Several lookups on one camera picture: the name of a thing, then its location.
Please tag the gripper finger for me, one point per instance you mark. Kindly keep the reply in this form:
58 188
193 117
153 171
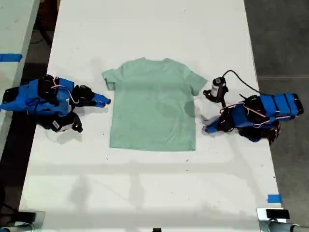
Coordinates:
101 98
214 130
96 104
213 123

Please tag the pale green T-shirt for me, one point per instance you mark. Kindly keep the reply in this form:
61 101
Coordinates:
149 108

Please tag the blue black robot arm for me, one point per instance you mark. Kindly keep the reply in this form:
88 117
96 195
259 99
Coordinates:
26 99
277 106

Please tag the long blue tape strip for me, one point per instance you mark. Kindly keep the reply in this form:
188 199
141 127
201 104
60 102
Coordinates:
10 57

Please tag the short blue tape strip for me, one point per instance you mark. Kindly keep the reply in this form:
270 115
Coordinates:
274 198

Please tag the small white box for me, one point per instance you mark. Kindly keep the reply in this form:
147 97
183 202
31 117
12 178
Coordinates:
261 214

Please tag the grey metal clamp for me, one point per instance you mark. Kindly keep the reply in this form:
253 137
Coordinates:
282 227
21 227

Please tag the black camera stalk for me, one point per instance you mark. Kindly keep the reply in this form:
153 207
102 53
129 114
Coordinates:
224 102
78 123

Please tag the black camera box white label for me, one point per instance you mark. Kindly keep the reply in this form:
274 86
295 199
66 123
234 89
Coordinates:
217 88
60 124

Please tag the small black mount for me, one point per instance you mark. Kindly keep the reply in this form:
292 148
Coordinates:
157 229

